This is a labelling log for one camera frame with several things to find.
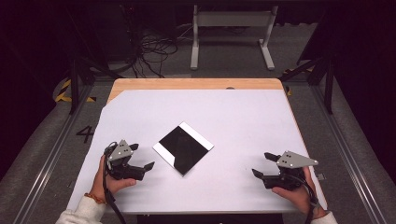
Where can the small grey table bracket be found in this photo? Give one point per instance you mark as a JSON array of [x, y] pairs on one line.
[[320, 176]]

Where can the black metal stand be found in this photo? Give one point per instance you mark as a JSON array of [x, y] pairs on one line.
[[74, 87], [328, 90]]

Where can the white metal table frame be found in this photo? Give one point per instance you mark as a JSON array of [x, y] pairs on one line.
[[232, 19]]

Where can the person's right hand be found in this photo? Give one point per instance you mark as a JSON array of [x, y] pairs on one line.
[[295, 197]]

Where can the person's left hand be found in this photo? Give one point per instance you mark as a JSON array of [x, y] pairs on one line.
[[109, 185]]

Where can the yellow black hazard tape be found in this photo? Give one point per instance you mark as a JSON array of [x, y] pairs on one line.
[[289, 91], [63, 90]]

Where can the aluminium floor rail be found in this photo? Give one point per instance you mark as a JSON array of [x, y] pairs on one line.
[[53, 152], [345, 149]]

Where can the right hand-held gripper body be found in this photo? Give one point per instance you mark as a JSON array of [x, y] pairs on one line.
[[289, 174]]

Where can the white table sheet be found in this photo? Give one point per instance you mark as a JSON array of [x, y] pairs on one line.
[[218, 112]]

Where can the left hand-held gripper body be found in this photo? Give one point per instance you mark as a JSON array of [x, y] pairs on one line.
[[123, 168]]

